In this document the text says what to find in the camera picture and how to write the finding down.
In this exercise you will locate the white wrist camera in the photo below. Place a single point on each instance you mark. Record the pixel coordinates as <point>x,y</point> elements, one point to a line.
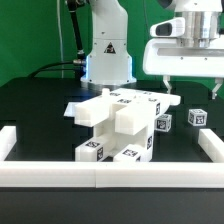
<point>170,28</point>

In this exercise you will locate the white tagged cube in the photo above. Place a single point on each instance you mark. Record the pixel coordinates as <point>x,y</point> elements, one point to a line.
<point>197,117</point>
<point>163,123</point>

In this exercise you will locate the white chair seat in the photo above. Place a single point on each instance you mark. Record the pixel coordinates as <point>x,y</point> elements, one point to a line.
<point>118,141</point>

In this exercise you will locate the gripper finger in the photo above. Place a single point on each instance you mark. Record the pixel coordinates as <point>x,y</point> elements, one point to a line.
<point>166,81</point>
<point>218,84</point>

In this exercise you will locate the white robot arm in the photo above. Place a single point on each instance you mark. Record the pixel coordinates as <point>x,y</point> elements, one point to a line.
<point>190,44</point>

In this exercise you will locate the white U-shaped barrier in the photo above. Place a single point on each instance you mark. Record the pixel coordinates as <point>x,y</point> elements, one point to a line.
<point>102,175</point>

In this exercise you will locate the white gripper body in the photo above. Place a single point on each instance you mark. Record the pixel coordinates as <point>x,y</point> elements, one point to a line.
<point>162,56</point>

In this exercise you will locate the white chair back frame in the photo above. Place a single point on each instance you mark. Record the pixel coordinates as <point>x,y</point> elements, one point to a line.
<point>130,109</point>

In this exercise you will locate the white marker sheet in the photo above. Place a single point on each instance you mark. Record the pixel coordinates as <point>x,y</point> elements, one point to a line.
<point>70,109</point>

